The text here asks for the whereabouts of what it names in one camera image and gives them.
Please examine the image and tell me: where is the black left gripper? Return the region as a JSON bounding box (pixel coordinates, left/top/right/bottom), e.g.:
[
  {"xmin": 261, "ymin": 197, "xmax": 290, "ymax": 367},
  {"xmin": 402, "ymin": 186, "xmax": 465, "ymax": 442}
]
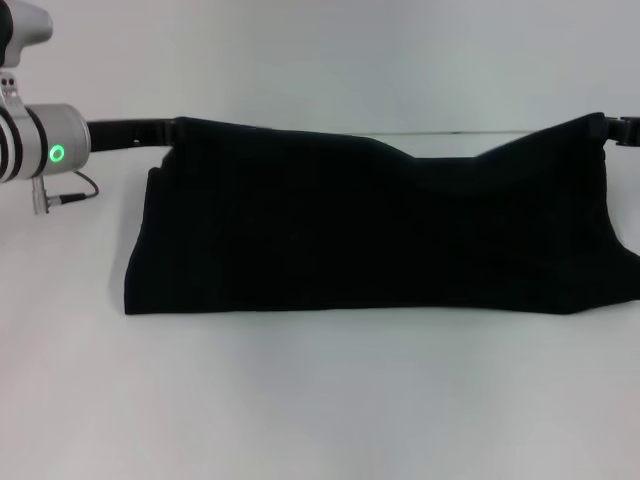
[{"xmin": 85, "ymin": 116, "xmax": 187, "ymax": 152}]

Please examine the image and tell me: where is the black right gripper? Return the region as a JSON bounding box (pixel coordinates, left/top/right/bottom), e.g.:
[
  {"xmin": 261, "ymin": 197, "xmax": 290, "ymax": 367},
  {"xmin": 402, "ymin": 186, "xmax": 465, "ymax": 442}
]
[{"xmin": 586, "ymin": 112, "xmax": 640, "ymax": 150}]

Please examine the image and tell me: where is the black shirt with FREE print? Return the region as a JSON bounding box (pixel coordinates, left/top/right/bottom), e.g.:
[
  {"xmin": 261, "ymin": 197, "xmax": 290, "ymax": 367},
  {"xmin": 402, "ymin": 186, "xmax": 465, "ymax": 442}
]
[{"xmin": 123, "ymin": 111, "xmax": 640, "ymax": 320}]

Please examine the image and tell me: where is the black cable with silver plug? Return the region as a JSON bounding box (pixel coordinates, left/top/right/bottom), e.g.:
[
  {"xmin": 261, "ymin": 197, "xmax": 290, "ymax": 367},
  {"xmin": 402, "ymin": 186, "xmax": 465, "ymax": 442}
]
[{"xmin": 31, "ymin": 169, "xmax": 100, "ymax": 216}]

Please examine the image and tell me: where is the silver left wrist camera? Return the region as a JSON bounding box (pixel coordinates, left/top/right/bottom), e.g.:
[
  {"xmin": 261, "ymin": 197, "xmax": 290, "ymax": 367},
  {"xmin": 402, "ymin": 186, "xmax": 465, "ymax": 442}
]
[{"xmin": 0, "ymin": 0, "xmax": 55, "ymax": 107}]

